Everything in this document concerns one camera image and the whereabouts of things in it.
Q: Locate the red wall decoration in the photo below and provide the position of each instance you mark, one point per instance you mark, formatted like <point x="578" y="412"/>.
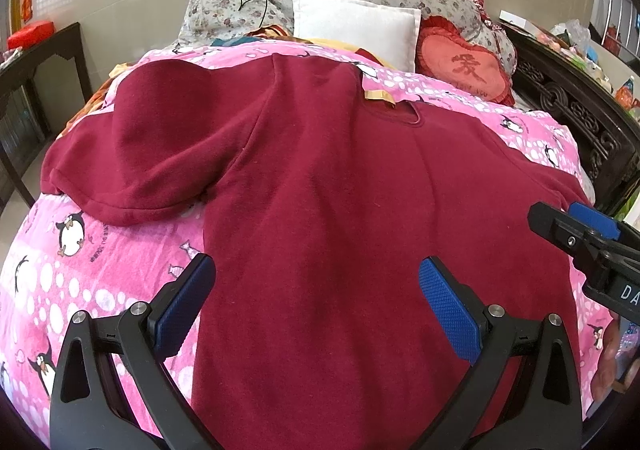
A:
<point x="26" y="11"/>

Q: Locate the red heart cushion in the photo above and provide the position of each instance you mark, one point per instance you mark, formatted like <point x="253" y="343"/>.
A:
<point x="443" y="54"/>

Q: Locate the dark wooden side table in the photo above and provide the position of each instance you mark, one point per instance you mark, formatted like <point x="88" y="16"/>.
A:
<point x="20" y="74"/>

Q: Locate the pink penguin blanket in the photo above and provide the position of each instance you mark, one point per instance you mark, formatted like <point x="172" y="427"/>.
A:
<point x="62" y="260"/>

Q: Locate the dark carved wooden headboard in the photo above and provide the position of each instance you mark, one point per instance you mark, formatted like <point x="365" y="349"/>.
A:
<point x="606" y="135"/>

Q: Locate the red box on table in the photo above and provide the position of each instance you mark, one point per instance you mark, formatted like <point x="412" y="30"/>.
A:
<point x="31" y="34"/>

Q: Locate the dark red fleece sweater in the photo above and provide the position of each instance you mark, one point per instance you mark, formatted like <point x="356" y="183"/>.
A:
<point x="319" y="205"/>

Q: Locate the metal drying rack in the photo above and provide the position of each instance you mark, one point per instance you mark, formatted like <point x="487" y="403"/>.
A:
<point x="617" y="28"/>

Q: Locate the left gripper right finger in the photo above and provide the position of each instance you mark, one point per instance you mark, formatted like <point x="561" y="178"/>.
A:
<point x="543" y="409"/>

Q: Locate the white pillow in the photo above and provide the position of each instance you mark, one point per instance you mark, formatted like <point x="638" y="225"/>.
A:
<point x="391" y="34"/>

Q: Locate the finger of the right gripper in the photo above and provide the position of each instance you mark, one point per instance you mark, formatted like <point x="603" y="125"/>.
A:
<point x="555" y="226"/>
<point x="601" y="233"/>

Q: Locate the orange yellow patterned blanket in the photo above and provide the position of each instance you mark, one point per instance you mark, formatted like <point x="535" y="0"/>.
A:
<point x="97" y="99"/>

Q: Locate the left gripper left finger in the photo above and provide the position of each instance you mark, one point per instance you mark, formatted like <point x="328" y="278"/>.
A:
<point x="89" y="408"/>

